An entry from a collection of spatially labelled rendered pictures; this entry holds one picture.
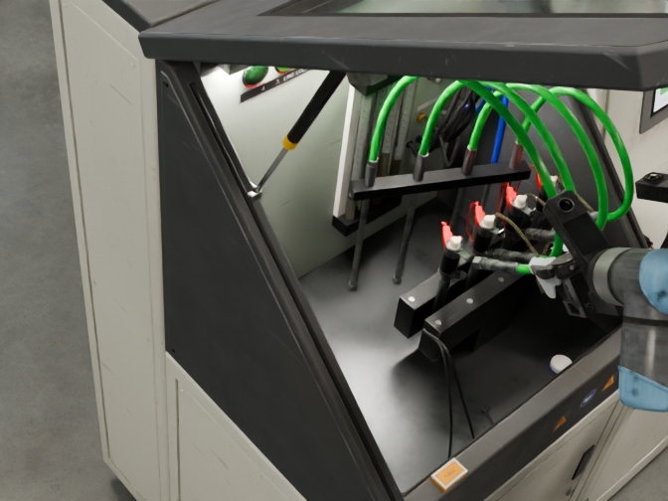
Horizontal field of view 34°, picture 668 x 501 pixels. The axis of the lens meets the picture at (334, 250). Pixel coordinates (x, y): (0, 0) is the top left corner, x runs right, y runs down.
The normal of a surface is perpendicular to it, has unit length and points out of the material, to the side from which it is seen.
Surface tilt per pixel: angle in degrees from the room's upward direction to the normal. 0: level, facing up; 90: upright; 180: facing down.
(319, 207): 90
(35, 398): 0
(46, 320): 0
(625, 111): 76
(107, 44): 90
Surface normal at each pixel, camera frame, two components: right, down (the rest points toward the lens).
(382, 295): 0.09, -0.68
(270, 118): 0.66, 0.58
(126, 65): -0.74, 0.44
